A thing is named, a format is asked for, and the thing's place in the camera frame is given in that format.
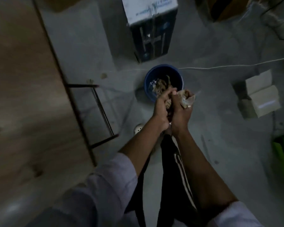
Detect person's left hand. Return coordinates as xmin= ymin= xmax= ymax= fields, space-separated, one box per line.
xmin=152 ymin=87 xmax=178 ymax=133

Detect person's right hand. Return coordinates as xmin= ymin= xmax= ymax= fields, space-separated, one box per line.
xmin=169 ymin=91 xmax=196 ymax=137

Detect pile of cardboard paper scraps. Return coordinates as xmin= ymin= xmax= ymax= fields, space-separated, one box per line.
xmin=149 ymin=75 xmax=201 ymax=109

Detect blue round waste bin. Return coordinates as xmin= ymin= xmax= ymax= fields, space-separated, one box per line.
xmin=144 ymin=64 xmax=184 ymax=104

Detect person's left forearm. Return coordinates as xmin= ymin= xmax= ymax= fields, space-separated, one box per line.
xmin=118 ymin=118 xmax=167 ymax=178

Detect person's right forearm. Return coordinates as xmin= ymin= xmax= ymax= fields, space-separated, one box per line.
xmin=173 ymin=130 xmax=239 ymax=221

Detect white perforated shoe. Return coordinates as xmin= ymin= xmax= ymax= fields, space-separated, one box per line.
xmin=133 ymin=124 xmax=145 ymax=137

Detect black metal table leg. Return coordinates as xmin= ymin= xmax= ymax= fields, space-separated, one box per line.
xmin=66 ymin=84 xmax=120 ymax=150

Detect black trousers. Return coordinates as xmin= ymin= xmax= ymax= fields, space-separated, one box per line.
xmin=124 ymin=133 xmax=204 ymax=227

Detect black box with white label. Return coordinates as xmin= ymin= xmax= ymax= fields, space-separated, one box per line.
xmin=121 ymin=0 xmax=179 ymax=63

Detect small open white carton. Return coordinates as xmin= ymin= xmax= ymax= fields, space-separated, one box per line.
xmin=238 ymin=69 xmax=282 ymax=120

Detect light denim shirt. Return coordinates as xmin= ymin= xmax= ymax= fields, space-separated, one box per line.
xmin=26 ymin=152 xmax=266 ymax=227

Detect wooden table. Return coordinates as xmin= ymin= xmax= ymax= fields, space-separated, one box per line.
xmin=0 ymin=0 xmax=98 ymax=209

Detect white cable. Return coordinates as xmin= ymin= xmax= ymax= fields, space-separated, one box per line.
xmin=179 ymin=56 xmax=284 ymax=70

